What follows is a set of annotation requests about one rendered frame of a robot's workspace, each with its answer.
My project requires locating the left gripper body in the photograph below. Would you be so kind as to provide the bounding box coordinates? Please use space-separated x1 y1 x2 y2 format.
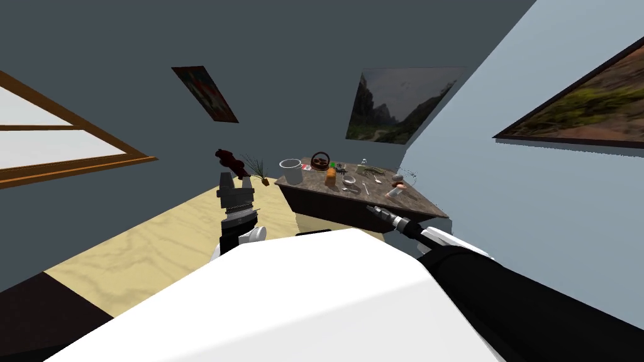
216 185 255 212

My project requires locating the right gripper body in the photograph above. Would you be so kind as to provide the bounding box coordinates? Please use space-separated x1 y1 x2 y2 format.
365 204 403 230

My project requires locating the green potted plant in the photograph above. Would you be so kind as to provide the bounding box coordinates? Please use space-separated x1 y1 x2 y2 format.
240 154 271 187

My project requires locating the dark red object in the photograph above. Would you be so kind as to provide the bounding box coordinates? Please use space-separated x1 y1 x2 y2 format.
214 148 252 180

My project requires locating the white mug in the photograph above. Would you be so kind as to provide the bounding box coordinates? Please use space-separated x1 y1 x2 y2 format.
279 158 304 187

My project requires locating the dark table with marble top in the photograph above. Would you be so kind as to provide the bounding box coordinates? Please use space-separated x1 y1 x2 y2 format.
274 158 451 235

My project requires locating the dark brown basket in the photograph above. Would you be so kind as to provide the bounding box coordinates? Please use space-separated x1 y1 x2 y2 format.
309 151 332 172

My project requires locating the small red framed picture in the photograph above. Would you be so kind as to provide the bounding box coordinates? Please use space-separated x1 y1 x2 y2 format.
170 65 240 124

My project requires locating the mountain landscape picture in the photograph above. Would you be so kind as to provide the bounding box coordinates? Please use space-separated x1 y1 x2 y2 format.
344 66 467 146

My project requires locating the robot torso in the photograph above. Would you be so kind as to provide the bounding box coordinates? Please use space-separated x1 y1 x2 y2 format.
42 227 506 362

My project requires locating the brown framed window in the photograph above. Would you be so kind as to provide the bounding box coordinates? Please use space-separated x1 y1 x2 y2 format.
0 69 160 192

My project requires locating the large dark-framed landscape picture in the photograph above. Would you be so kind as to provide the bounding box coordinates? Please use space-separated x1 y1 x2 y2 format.
492 36 644 151

